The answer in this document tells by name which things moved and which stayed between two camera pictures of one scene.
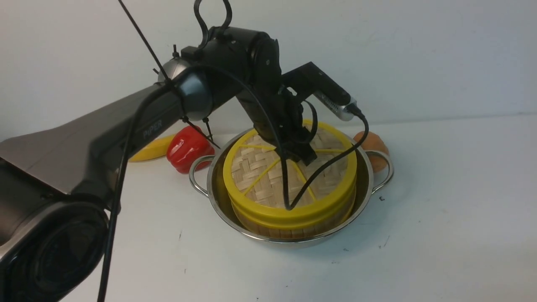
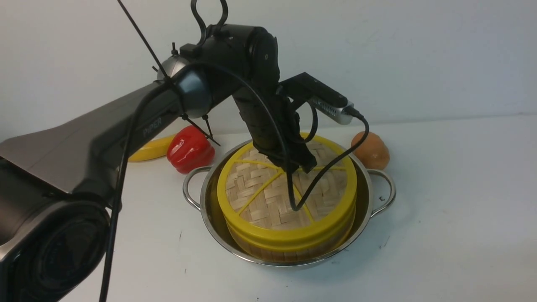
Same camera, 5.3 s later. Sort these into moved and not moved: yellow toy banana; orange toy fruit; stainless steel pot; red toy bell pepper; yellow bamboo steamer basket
Moved: stainless steel pot; yellow bamboo steamer basket
Not moved: yellow toy banana; orange toy fruit; red toy bell pepper
